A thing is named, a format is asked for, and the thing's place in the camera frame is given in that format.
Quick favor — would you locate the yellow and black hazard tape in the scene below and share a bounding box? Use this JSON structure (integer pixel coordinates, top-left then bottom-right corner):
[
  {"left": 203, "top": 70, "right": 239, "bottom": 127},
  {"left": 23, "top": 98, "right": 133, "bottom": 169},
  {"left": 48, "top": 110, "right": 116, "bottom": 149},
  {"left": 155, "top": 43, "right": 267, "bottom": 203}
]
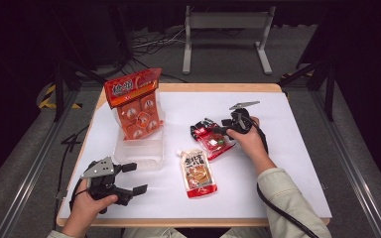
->
[{"left": 38, "top": 83, "right": 82, "bottom": 110}]

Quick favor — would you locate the person's left hand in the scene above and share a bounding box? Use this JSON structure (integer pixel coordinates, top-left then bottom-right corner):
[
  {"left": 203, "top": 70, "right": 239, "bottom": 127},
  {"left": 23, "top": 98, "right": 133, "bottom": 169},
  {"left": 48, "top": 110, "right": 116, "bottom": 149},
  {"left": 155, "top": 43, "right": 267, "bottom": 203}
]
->
[{"left": 61, "top": 179, "right": 119, "bottom": 237}]

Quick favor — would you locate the bundle of floor cables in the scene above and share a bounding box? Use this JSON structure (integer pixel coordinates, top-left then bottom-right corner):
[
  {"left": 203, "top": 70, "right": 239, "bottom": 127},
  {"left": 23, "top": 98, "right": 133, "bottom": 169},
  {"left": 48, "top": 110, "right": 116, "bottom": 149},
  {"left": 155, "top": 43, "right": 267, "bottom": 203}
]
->
[{"left": 131, "top": 27, "right": 187, "bottom": 58}]

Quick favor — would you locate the grey metal stand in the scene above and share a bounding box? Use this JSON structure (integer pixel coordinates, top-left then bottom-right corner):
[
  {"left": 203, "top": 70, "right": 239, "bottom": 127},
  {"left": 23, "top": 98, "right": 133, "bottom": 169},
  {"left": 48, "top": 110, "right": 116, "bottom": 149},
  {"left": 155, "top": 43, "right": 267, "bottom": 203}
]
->
[{"left": 182, "top": 4, "right": 277, "bottom": 76}]

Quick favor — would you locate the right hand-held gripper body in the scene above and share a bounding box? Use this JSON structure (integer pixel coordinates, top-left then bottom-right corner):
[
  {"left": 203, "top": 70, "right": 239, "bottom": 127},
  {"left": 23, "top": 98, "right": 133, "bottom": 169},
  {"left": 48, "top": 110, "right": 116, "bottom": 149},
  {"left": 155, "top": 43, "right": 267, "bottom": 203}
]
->
[{"left": 220, "top": 100, "right": 262, "bottom": 136}]

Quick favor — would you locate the black tripod stand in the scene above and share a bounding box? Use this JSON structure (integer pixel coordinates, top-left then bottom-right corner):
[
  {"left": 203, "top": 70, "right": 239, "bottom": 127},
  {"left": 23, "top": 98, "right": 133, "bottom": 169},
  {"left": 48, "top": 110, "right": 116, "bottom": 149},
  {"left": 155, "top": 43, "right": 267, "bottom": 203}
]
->
[
  {"left": 277, "top": 59, "right": 339, "bottom": 122},
  {"left": 50, "top": 59, "right": 108, "bottom": 123}
]

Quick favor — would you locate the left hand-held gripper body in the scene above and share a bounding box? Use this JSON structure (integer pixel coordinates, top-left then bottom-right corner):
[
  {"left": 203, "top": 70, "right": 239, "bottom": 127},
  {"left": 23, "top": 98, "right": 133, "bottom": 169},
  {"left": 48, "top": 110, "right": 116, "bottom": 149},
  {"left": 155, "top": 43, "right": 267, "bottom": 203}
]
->
[{"left": 73, "top": 156, "right": 134, "bottom": 214}]

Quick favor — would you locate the left hand-held gripper black cable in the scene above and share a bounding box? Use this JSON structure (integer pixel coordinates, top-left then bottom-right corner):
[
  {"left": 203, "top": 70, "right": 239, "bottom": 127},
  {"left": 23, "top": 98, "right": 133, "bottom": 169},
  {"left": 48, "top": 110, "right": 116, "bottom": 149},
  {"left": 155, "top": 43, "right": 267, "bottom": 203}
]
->
[{"left": 67, "top": 178, "right": 84, "bottom": 213}]

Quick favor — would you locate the aluminium floor rail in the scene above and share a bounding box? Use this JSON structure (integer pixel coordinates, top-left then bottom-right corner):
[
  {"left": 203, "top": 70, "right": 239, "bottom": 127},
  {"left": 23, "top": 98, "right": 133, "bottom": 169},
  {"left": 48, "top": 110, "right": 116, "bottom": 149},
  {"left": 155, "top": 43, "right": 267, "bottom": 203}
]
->
[
  {"left": 0, "top": 88, "right": 80, "bottom": 238},
  {"left": 311, "top": 88, "right": 381, "bottom": 238}
]

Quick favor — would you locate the person's right hand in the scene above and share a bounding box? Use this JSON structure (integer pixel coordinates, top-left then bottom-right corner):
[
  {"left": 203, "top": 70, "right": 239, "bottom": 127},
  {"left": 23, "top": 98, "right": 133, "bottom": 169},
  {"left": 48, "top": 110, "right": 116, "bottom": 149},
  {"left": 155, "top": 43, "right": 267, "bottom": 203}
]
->
[{"left": 225, "top": 116, "right": 278, "bottom": 176}]

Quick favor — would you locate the red and black snack packet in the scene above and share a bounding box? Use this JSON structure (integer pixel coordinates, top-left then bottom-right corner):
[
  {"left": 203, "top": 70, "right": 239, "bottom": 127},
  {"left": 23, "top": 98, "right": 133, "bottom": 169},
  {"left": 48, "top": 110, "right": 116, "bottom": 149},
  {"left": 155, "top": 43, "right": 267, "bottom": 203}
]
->
[{"left": 190, "top": 118, "right": 236, "bottom": 162}]

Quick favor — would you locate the white spout pouch red base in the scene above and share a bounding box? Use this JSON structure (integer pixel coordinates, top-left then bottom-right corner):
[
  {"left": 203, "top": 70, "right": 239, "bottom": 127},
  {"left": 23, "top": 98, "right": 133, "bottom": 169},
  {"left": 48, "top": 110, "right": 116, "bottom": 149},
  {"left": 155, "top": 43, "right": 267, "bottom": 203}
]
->
[{"left": 176, "top": 148, "right": 218, "bottom": 199}]

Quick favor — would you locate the orange snack packet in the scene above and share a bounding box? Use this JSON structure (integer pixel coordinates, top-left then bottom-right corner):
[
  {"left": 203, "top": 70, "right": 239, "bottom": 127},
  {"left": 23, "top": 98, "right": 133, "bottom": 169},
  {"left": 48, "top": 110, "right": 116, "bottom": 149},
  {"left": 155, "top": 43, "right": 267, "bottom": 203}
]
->
[{"left": 103, "top": 67, "right": 165, "bottom": 142}]

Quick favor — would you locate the white table sheet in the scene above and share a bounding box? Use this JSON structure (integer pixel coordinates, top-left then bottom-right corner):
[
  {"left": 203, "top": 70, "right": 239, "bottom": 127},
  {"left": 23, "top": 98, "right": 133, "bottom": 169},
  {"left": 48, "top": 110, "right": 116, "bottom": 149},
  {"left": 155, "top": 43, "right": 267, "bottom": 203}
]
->
[{"left": 60, "top": 91, "right": 332, "bottom": 220}]

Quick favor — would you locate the translucent plastic storage box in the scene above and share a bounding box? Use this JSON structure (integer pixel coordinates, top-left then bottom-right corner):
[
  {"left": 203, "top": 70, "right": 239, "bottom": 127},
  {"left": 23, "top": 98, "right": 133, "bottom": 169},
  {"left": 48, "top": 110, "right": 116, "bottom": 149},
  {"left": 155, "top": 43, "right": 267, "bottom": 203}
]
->
[{"left": 112, "top": 98, "right": 167, "bottom": 172}]

